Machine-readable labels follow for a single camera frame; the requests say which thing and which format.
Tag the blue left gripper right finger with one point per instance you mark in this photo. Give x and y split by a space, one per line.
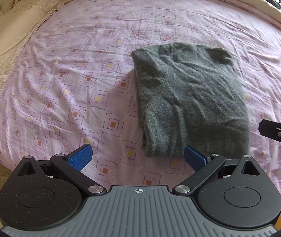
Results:
196 160

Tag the grey argyle knit sweater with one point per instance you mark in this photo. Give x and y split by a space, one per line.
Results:
190 95

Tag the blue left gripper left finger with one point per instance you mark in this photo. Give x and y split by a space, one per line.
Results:
79 158

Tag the cream pillow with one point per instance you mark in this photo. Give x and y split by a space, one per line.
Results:
18 25

